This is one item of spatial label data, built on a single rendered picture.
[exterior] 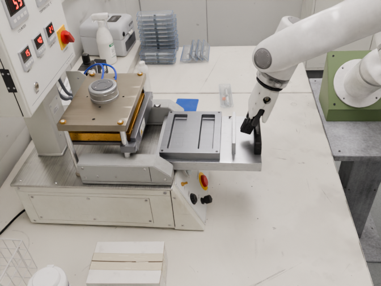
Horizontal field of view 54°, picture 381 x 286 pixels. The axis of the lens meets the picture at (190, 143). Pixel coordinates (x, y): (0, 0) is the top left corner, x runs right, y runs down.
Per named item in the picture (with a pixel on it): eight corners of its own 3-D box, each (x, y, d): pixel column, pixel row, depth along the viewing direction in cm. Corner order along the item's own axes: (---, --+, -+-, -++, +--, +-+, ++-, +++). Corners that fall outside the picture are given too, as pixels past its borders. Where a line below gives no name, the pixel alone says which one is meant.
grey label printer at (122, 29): (83, 57, 198) (75, 25, 188) (97, 41, 214) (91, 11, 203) (127, 58, 194) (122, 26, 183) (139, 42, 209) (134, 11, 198)
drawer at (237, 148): (154, 171, 105) (151, 150, 100) (165, 125, 122) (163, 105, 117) (261, 173, 102) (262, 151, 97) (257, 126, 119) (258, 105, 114)
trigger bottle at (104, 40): (100, 66, 189) (88, 17, 173) (102, 58, 195) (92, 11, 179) (117, 64, 189) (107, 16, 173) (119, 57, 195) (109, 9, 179)
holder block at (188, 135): (159, 159, 103) (159, 151, 102) (169, 117, 119) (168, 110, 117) (219, 160, 102) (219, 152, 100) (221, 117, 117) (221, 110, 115)
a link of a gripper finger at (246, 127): (259, 122, 101) (250, 140, 105) (259, 115, 103) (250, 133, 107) (249, 118, 100) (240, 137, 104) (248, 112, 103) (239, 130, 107)
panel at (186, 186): (204, 225, 112) (173, 184, 102) (210, 159, 135) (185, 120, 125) (211, 223, 111) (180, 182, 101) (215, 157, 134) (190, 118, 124)
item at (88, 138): (71, 144, 103) (62, 116, 97) (94, 101, 120) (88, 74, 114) (132, 145, 101) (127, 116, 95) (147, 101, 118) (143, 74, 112)
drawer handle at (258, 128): (253, 154, 102) (254, 143, 100) (252, 122, 114) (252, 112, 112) (261, 155, 102) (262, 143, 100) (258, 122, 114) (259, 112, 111)
